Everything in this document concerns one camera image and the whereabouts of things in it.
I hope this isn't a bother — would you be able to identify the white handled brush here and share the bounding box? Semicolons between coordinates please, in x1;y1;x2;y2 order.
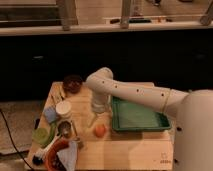
32;136;60;165

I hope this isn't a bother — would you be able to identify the red orange apple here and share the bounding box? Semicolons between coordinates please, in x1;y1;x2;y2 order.
93;124;106;138

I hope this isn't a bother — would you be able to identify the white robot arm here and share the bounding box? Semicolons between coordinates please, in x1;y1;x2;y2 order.
85;67;213;171

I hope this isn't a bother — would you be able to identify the green plastic tray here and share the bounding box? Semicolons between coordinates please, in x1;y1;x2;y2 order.
111;97;171;132

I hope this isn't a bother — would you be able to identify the wooden utensil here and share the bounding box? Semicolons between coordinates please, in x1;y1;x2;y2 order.
50;84;66;104

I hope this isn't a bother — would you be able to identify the small metal cup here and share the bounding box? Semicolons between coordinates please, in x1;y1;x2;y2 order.
58;121;71;138

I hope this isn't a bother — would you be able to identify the dark red bowl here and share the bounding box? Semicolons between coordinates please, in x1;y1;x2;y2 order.
63;75;83;94

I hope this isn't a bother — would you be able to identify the black cable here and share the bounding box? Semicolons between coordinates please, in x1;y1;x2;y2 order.
0;108;36;171

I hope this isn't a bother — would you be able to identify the metal spoon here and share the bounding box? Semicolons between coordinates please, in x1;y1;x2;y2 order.
71;120;83;149

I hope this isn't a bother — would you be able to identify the orange bowl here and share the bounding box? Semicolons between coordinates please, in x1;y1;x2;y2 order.
45;139;73;171

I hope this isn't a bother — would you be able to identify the white cloth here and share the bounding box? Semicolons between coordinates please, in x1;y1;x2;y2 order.
57;141;78;171

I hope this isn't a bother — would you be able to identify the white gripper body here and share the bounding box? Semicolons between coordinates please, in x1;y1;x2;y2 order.
91;92;109;114

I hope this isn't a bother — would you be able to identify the green plastic cup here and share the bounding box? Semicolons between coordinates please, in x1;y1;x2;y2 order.
32;128;48;145

